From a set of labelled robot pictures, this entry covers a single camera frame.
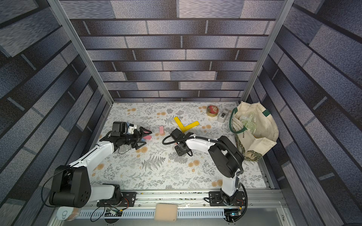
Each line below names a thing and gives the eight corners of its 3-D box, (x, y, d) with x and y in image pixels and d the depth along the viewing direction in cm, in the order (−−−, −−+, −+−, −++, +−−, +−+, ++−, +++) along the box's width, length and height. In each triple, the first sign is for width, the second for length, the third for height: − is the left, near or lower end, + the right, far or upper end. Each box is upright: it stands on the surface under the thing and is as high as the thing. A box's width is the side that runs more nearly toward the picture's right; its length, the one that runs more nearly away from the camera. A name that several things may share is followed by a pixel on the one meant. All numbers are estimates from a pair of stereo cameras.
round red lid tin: (207, 116, 113) (208, 113, 110) (206, 108, 119) (206, 105, 116) (218, 117, 113) (219, 113, 110) (216, 108, 119) (217, 105, 116)
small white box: (216, 120, 111) (217, 117, 107) (220, 110, 118) (221, 106, 114) (225, 123, 109) (226, 120, 105) (228, 112, 116) (229, 109, 112)
